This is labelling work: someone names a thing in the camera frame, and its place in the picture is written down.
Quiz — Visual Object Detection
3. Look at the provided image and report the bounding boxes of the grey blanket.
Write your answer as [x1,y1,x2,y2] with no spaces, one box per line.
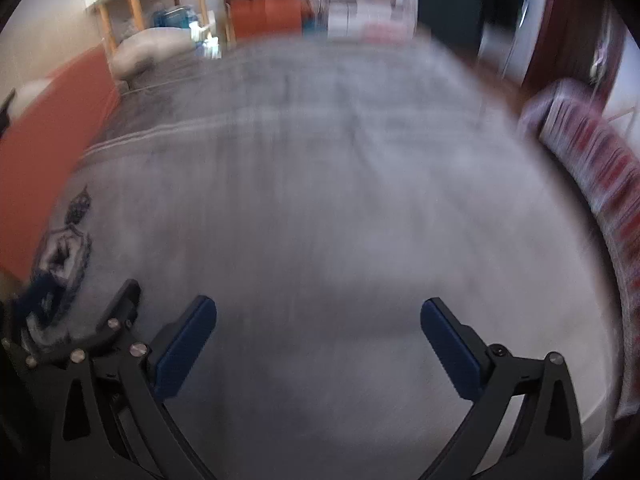
[30,35,631,480]

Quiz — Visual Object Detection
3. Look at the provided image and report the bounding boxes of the blue container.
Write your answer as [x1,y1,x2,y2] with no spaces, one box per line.
[152,5,198,31]

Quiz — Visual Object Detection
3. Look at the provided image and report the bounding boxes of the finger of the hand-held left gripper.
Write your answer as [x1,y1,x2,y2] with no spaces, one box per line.
[0,275,68,370]
[92,279,142,348]

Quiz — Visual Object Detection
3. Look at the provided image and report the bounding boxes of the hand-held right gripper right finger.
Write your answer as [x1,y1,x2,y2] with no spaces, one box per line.
[420,297,585,480]

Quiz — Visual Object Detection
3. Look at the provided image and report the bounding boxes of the white drawer cabinet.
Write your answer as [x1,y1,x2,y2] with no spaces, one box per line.
[327,0,401,41]

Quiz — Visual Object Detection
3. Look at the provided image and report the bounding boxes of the white pillow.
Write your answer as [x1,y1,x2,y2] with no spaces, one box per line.
[109,27,197,80]

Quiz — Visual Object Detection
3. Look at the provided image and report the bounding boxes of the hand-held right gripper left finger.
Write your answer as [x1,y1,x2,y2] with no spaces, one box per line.
[50,296,218,480]

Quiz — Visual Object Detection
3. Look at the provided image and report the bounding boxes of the orange storage box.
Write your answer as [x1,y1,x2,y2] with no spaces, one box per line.
[227,0,307,41]
[0,42,123,281]

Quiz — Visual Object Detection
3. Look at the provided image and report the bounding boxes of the dark green door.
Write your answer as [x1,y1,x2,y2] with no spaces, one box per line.
[417,0,488,51]

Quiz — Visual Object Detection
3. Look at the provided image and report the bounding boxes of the wooden shelf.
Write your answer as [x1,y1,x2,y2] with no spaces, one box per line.
[84,0,211,61]

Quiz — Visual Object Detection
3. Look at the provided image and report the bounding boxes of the striped blanket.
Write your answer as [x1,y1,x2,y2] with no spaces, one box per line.
[517,79,640,423]

